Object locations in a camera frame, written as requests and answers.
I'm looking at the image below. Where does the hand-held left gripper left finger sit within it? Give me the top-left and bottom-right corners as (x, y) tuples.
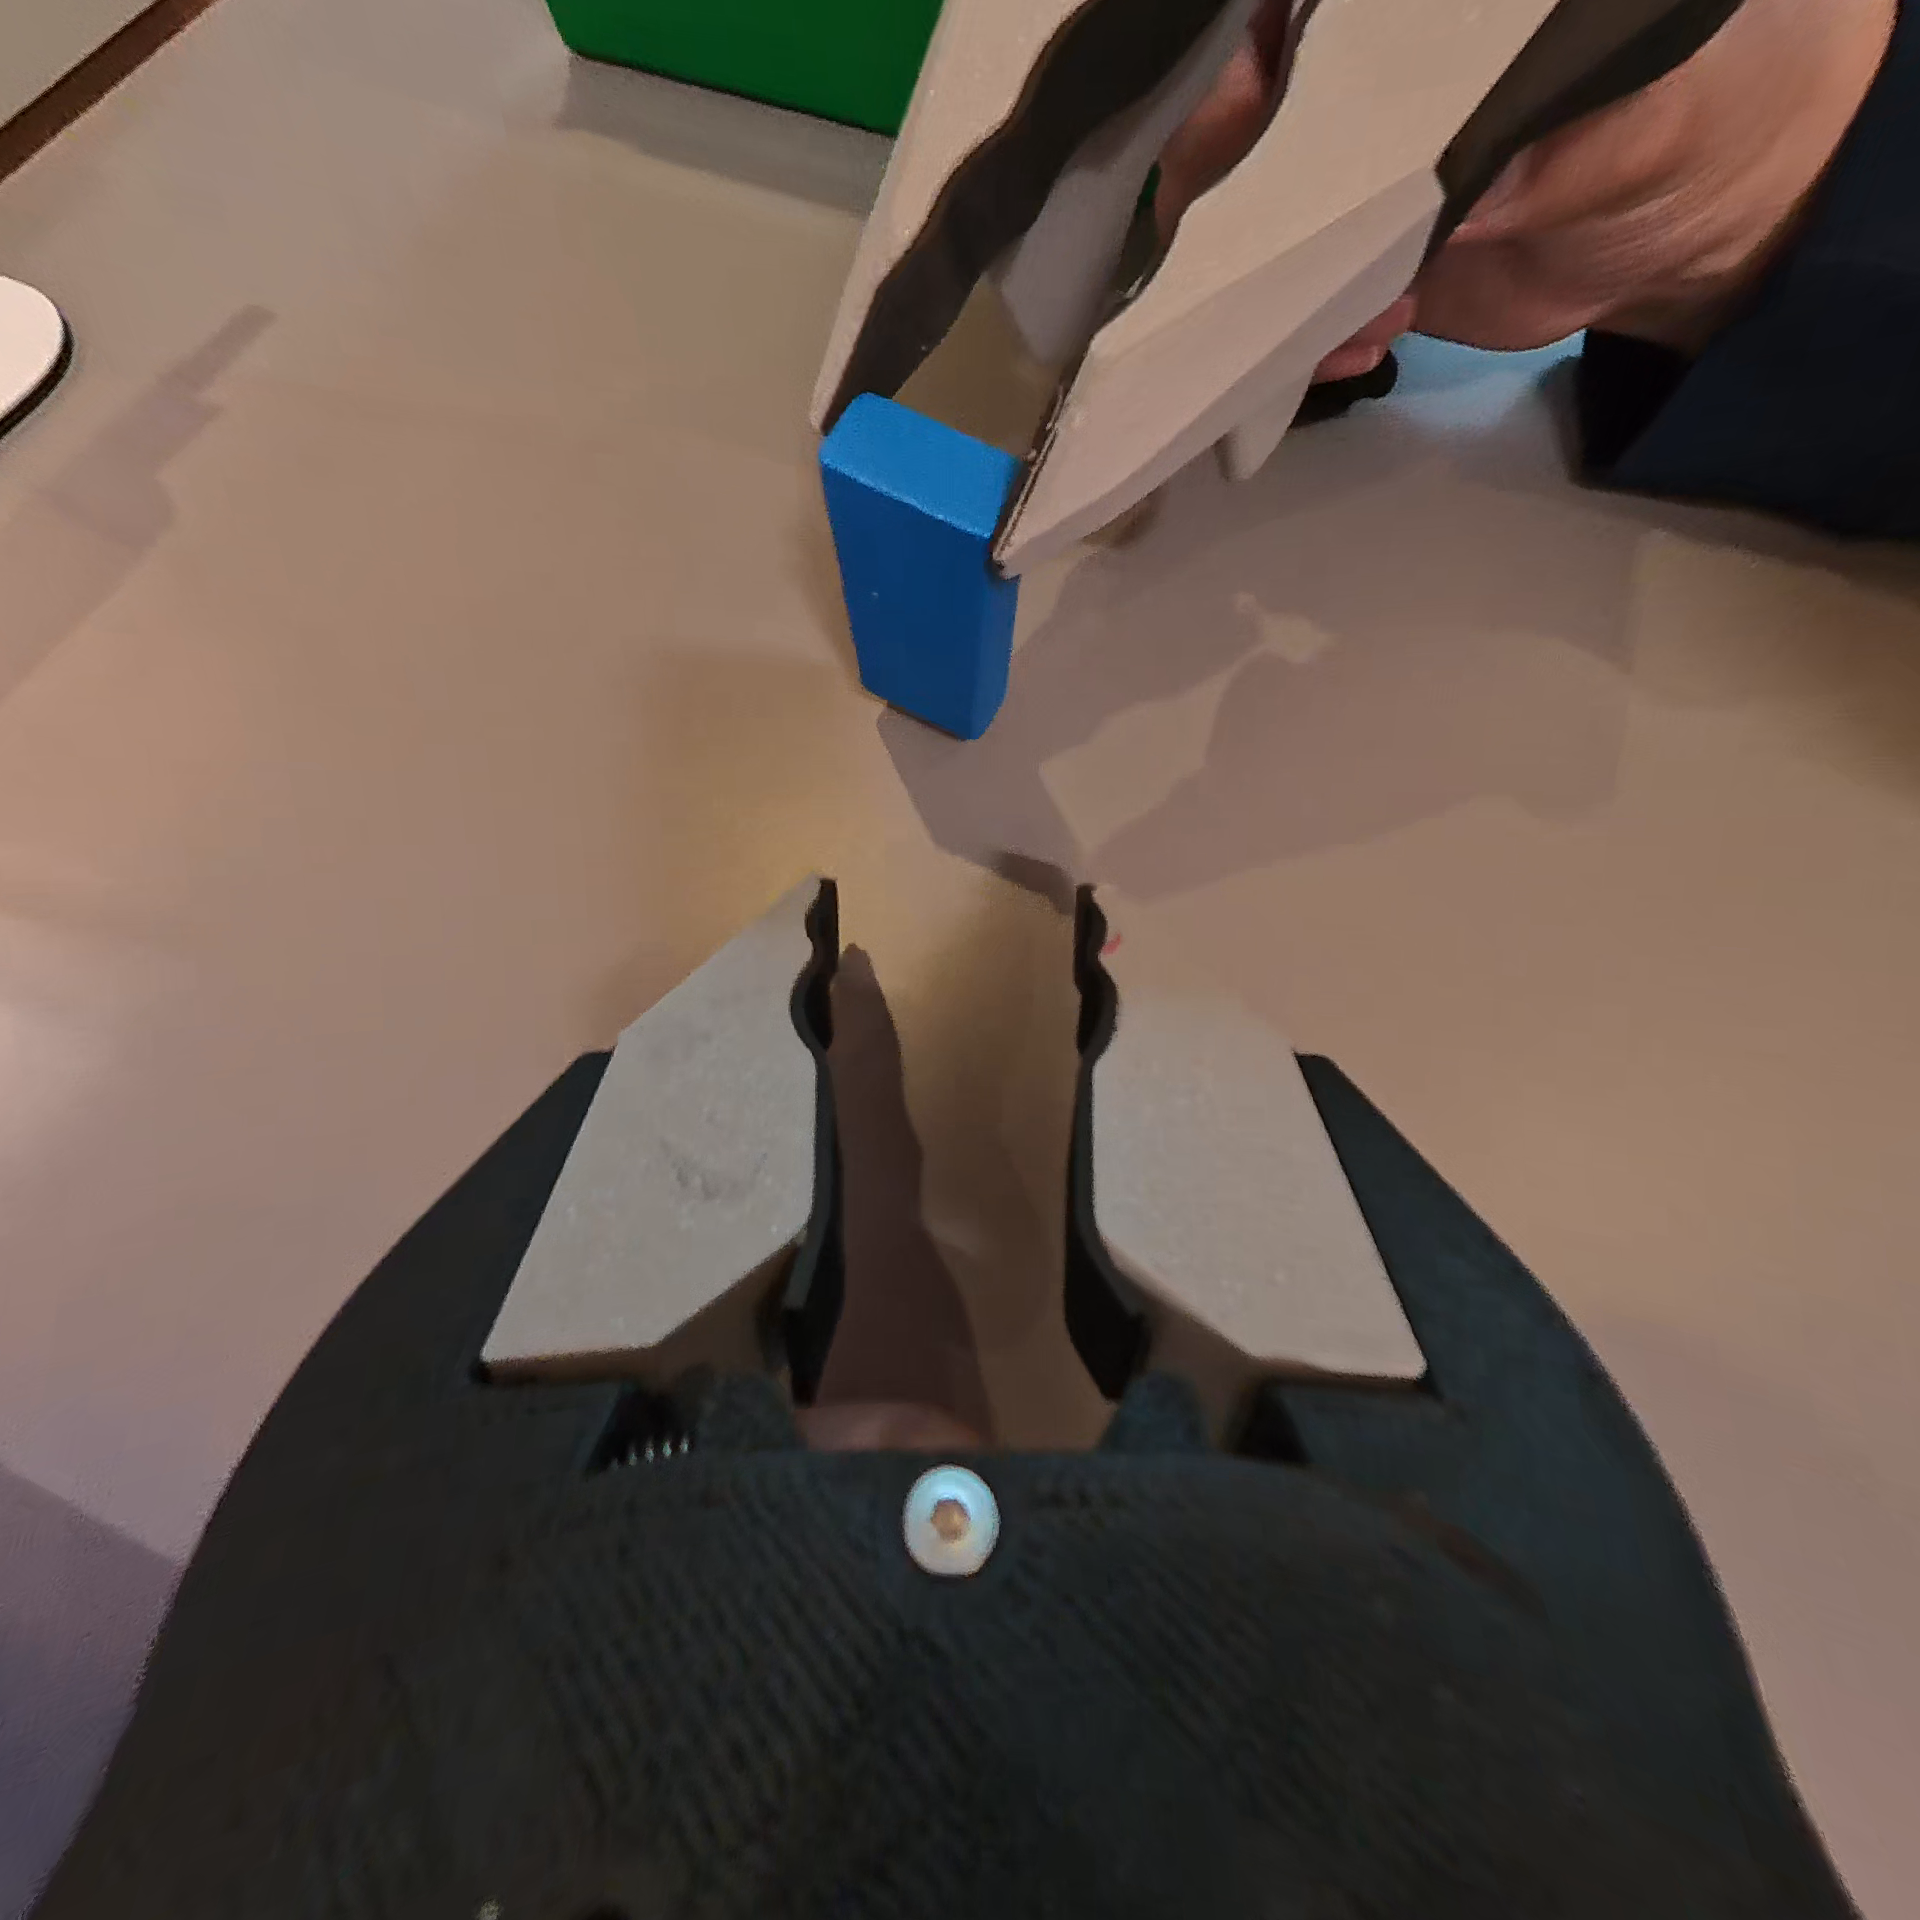
(481, 878), (842, 1404)

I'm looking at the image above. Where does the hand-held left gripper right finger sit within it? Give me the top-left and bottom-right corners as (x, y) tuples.
(1066, 883), (1426, 1426)

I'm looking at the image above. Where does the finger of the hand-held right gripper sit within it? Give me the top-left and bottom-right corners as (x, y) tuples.
(988, 0), (1569, 586)
(809, 0), (1249, 437)

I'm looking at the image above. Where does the green plastic bin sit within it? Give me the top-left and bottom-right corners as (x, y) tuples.
(545, 0), (946, 138)

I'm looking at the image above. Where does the blue rectangular wooden block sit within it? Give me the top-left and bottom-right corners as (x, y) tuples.
(818, 394), (1025, 741)

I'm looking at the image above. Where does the person's right forearm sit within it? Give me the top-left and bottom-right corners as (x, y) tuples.
(1569, 0), (1920, 542)

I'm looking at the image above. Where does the person's right hand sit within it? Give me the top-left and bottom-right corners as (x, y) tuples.
(1316, 0), (1899, 385)

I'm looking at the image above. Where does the white document stand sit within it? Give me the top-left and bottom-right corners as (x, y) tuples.
(0, 275), (73, 437)

